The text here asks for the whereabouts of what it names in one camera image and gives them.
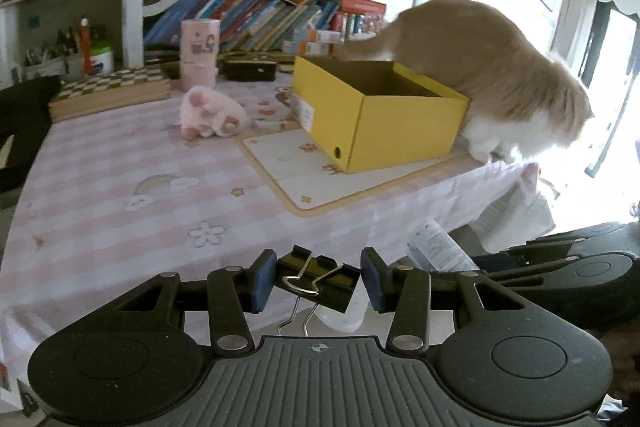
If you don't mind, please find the pen holder with pens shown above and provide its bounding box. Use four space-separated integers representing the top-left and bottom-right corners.
22 17 96 80

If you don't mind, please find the black chair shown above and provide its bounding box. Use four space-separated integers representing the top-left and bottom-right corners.
0 74 64 208

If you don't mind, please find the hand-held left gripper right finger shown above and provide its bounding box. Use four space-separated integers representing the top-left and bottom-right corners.
360 246 527 353

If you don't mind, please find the stack of orange white boxes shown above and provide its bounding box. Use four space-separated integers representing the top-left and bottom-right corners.
282 29 346 56

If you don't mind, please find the checkered wooden board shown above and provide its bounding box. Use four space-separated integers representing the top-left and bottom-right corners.
48 65 172 124

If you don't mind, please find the grey curtain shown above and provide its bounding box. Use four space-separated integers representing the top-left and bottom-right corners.
554 0 597 78

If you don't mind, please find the green lid jar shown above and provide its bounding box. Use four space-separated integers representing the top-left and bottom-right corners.
89 44 115 76

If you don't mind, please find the beige desk mat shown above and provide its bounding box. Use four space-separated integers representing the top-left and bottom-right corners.
237 126 482 218

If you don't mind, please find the pink checked cloth desktop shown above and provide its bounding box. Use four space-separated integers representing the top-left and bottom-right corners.
0 71 542 408

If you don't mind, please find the long row of books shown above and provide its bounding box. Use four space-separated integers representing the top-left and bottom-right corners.
142 0 389 56

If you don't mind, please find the black binder clip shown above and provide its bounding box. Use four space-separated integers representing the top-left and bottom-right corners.
273 244 362 337

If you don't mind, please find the yellow cardboard box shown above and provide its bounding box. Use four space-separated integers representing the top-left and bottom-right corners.
290 55 471 174

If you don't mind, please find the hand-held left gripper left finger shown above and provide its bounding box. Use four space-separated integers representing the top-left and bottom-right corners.
113 249 278 355

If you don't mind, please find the red flat box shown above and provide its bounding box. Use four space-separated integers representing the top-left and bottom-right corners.
342 0 387 16

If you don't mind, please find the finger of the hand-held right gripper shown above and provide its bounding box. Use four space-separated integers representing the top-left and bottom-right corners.
479 255 581 291
504 234 586 261

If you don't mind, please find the orange and white cat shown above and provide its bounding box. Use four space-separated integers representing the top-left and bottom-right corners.
333 0 596 163

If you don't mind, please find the pink printed tumbler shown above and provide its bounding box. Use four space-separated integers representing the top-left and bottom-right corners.
179 17 221 92

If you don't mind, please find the black rectangular case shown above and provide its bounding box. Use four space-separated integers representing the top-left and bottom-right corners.
222 56 279 83

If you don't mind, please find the white plastic bottle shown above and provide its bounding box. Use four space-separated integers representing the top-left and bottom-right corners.
319 219 482 334

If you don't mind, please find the pink plush toy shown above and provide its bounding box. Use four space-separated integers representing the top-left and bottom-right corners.
178 85 249 140

